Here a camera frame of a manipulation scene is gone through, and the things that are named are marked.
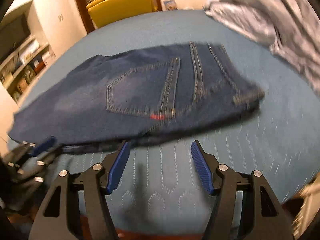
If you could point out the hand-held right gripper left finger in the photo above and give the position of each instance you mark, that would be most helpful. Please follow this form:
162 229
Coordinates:
119 162

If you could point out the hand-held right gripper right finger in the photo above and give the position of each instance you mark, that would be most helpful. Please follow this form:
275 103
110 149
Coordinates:
200 162

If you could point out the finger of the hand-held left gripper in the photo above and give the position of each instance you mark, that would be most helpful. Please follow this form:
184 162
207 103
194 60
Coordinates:
47 156
45 145

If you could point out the dark blue denim pants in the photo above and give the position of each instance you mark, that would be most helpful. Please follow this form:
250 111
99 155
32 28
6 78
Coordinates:
120 97

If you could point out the blue quilted bed cover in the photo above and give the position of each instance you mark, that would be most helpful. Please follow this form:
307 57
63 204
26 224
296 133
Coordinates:
275 135

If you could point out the yellow chair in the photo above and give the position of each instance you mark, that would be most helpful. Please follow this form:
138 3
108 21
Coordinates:
120 3

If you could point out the small picture card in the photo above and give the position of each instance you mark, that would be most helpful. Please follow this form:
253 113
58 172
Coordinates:
170 5

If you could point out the grey star-print duvet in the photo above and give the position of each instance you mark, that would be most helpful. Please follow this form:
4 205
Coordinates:
270 12

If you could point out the wall shelf with books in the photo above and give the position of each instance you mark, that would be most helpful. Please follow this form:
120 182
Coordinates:
22 62

